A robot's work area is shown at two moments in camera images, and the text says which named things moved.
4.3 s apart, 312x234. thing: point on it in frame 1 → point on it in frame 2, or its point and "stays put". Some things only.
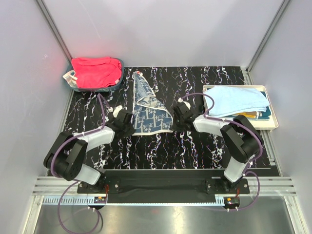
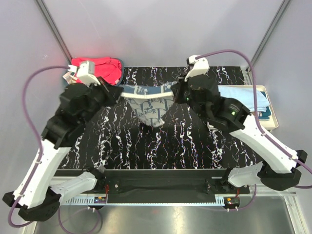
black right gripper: (175, 126) → (177, 89)
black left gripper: (130, 132) → (112, 93)
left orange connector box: (100, 200) stays put
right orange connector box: (231, 202) stays put
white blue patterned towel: (150, 115) → (151, 103)
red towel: (96, 72) stays put
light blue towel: (229, 101) stays put
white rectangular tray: (270, 124) stays put
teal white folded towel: (265, 114) stays put
